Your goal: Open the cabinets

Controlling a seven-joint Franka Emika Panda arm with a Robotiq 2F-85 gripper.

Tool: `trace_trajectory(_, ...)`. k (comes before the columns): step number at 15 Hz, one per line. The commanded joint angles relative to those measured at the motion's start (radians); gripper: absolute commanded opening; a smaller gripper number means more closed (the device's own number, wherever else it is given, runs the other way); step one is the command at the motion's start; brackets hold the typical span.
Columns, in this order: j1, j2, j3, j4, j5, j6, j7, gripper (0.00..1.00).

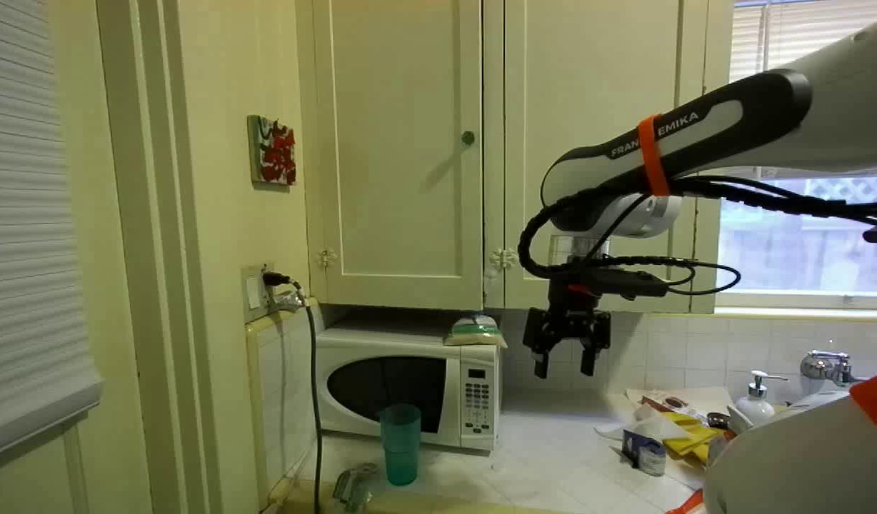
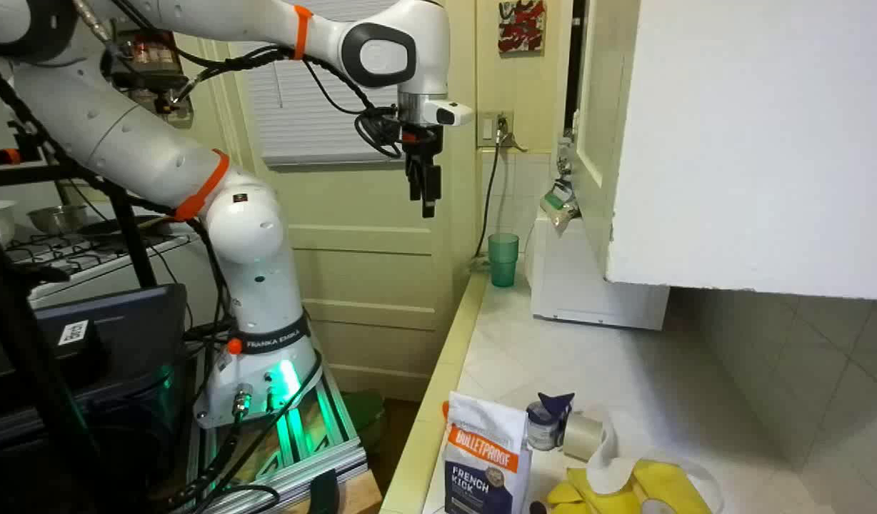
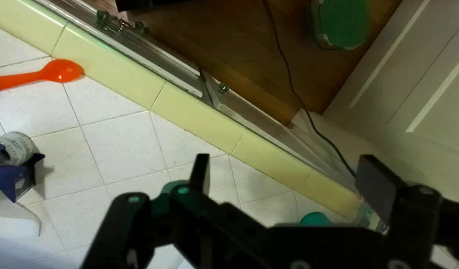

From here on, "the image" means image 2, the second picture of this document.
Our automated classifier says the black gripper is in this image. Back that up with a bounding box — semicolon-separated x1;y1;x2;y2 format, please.
403;126;443;218

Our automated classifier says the cream cabinet door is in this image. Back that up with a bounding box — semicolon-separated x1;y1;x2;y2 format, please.
575;0;640;261

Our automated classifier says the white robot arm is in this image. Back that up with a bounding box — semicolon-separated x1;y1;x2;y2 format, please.
0;0;470;430

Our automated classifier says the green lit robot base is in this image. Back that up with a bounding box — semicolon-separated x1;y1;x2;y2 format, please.
175;364;370;514

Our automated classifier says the green plastic cup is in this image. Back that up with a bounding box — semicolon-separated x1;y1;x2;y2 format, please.
488;234;520;288

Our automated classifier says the cream panelled door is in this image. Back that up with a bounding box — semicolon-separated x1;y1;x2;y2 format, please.
175;0;484;404

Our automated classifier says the white window blind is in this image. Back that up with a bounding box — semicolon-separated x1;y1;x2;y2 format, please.
234;0;431;171

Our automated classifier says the white microwave oven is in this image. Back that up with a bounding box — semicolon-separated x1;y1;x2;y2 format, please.
527;214;670;331

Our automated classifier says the blue clip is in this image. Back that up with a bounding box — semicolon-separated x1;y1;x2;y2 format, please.
527;394;575;453

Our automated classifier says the white coffee bag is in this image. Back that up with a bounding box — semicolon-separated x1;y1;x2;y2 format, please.
443;394;531;514

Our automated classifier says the masking tape roll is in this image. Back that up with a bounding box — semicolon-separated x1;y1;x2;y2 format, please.
561;413;610;460

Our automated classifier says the white right cabinet door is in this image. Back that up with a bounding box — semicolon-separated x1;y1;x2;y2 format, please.
605;0;877;301

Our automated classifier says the black metal stand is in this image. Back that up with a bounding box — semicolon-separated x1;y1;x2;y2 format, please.
0;53;163;514

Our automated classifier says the red wall picture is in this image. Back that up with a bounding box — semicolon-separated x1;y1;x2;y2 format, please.
498;0;545;59

